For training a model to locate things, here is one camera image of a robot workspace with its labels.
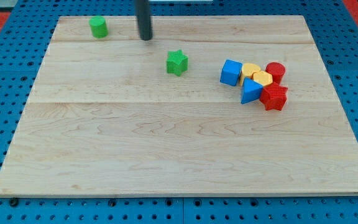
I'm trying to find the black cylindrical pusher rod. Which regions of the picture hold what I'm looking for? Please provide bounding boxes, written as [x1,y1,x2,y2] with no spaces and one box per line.
[134,0,153,40]

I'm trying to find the green cylinder block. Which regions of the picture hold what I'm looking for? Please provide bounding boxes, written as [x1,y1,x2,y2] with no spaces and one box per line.
[89,16,108,39]

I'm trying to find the green star block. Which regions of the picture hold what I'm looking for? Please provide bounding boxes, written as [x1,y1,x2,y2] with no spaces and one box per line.
[166,50,188,77]

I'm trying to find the blue cube block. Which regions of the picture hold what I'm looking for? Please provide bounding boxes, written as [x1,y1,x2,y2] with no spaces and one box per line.
[220,59,242,86]

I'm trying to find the light wooden board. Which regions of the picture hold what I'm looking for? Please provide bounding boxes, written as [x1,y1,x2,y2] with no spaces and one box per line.
[0,16,358,198]

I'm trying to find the yellow heart block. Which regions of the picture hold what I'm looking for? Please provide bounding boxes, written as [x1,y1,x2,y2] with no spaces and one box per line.
[239,63,261,86]

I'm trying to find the blue triangle block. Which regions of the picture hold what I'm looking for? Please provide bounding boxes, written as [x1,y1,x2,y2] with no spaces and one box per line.
[241,78,263,104]

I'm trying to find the yellow hexagon block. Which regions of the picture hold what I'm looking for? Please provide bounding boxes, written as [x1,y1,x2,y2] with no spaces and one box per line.
[252,71,273,86]

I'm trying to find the red cylinder block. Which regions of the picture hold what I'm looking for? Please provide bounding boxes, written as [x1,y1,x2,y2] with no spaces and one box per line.
[265,62,286,84]

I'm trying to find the red star block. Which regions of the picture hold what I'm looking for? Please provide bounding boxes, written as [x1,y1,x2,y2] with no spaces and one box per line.
[259,82,288,111]

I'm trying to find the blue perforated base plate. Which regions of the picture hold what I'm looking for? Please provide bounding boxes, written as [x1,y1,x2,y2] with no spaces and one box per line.
[0,0,358,223]

